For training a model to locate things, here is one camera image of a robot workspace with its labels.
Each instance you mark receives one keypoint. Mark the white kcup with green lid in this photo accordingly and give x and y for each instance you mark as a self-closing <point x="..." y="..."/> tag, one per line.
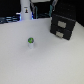
<point x="31" y="42"/>

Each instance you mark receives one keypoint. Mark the black kcup holder drawer box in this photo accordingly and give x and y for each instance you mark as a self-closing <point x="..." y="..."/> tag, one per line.
<point x="63" y="20"/>

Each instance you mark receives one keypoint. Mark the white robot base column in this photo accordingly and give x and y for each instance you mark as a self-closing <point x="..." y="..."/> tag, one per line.
<point x="25" y="10"/>

